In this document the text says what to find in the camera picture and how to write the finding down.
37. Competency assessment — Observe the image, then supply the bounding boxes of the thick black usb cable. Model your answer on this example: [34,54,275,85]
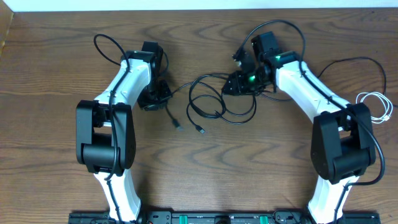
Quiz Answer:
[185,73,258,134]

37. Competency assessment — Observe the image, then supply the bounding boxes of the black braided cable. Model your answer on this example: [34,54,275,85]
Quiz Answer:
[164,56,387,131]

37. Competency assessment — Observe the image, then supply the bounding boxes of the black and white cable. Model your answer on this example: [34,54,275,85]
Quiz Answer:
[356,91,394,124]

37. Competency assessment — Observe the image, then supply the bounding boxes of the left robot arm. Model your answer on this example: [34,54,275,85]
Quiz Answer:
[76,41,171,223]

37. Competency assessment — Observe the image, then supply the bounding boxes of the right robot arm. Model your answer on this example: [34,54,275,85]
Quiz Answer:
[222,32,385,223]

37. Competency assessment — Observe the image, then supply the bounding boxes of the right camera cable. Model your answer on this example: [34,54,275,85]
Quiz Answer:
[238,19,386,224]

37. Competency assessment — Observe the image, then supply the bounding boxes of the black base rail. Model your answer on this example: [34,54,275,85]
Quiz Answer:
[67,210,381,224]

